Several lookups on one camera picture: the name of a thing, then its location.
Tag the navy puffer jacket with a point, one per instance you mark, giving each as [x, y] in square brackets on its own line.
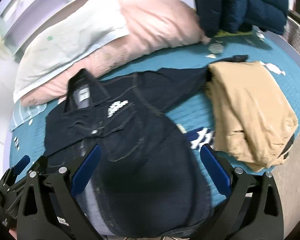
[241, 15]

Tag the dark denim jacket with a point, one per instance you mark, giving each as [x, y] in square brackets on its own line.
[148, 182]

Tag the light blue pillow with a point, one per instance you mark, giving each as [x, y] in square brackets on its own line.
[58, 47]

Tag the teal quilted bedspread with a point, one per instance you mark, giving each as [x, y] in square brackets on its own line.
[194, 116]

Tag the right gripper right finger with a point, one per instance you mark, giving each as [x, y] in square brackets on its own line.
[252, 209]

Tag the white bed headboard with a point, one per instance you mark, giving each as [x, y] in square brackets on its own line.
[21, 18]

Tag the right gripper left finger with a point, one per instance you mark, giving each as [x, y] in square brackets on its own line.
[36, 215]

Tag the beige folded garment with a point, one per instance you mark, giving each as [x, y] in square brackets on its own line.
[254, 121]

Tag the pink embroidered pillow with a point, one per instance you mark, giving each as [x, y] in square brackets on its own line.
[152, 24]

